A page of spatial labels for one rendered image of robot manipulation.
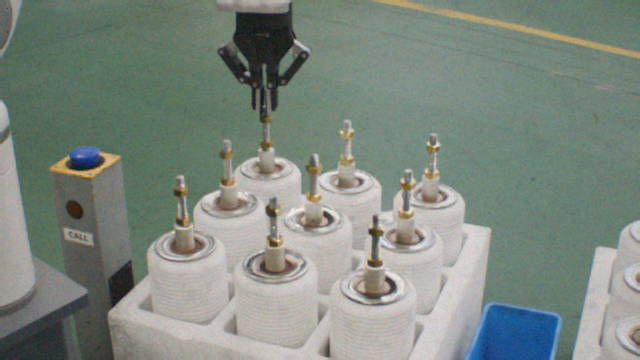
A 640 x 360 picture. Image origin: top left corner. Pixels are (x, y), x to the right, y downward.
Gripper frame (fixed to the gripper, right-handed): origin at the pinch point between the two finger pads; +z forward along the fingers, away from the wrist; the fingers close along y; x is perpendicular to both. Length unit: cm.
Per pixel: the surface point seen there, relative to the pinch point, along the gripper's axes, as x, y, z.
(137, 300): 25.3, 10.9, 17.6
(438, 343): 27.6, -26.0, 17.6
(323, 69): -121, 12, 35
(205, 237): 20.9, 2.8, 10.1
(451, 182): -53, -26, 35
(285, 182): 2.9, -3.3, 10.7
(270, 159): 0.7, -0.8, 8.5
